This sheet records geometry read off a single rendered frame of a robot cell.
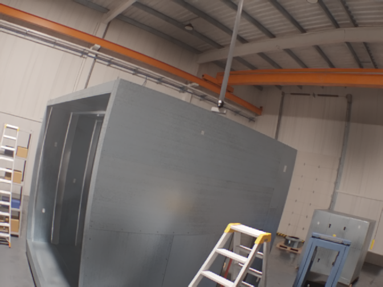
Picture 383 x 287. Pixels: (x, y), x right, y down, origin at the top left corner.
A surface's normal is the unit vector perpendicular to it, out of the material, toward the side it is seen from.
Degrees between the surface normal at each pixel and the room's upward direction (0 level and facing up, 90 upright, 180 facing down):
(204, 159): 90
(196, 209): 90
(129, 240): 90
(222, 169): 90
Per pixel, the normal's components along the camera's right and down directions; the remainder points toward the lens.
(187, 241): 0.63, 0.12
